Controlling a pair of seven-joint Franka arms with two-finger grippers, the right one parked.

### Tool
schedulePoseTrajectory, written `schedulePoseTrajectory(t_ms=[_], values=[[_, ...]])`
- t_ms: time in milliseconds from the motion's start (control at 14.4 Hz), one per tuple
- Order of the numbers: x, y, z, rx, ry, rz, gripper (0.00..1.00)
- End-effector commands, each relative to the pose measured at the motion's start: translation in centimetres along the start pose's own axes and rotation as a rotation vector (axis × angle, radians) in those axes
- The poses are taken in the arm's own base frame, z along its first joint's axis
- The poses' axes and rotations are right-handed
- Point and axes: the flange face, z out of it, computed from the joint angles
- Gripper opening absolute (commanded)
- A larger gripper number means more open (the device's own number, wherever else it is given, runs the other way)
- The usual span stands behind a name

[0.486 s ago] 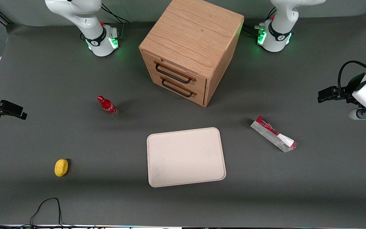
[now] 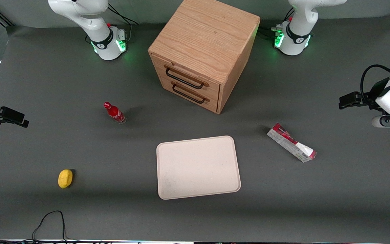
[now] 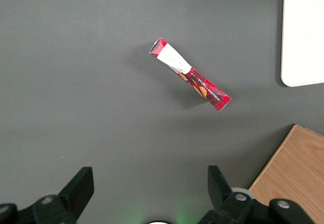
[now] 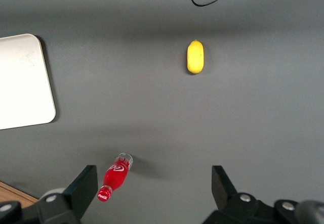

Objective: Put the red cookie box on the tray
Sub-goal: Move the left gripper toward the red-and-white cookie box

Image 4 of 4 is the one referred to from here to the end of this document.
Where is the wooden drawer cabinet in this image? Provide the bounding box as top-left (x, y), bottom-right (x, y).
top-left (0, 181), bottom-right (36, 206)

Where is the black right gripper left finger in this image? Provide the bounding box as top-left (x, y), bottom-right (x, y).
top-left (36, 165), bottom-right (98, 224)

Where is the red cola bottle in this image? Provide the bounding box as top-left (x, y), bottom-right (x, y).
top-left (97, 152), bottom-right (134, 202)

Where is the beige plastic tray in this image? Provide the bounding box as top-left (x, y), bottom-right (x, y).
top-left (0, 33), bottom-right (57, 130)

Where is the yellow lemon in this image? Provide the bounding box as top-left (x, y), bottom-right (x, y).
top-left (186, 39), bottom-right (205, 75)

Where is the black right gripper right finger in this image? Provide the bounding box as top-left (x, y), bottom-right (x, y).
top-left (202, 165), bottom-right (277, 224)

